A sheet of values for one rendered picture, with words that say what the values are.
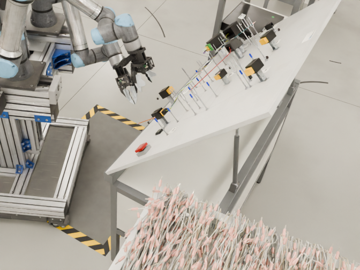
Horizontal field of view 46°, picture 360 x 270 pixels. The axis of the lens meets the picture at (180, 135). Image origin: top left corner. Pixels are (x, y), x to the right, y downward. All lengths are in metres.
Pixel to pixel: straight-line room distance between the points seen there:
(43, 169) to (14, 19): 1.41
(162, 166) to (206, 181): 0.25
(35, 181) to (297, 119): 2.34
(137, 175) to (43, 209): 0.83
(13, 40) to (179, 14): 3.41
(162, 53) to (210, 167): 2.35
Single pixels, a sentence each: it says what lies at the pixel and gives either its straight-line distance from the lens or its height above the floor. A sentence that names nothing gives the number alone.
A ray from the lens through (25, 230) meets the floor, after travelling 3.08.
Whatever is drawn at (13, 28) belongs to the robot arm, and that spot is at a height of 1.53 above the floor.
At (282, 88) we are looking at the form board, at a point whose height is 1.64.
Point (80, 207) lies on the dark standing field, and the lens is 3.13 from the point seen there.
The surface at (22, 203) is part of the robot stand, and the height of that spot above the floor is 0.22.
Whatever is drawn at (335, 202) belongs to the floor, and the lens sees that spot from 3.54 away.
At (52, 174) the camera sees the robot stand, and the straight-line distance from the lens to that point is 3.06.
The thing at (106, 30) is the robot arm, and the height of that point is 1.53.
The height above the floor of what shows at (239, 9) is 1.12.
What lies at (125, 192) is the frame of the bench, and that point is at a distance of 2.20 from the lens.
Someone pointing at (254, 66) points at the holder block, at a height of 1.58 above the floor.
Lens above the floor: 2.56
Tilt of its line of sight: 45 degrees down
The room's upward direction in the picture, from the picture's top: 9 degrees clockwise
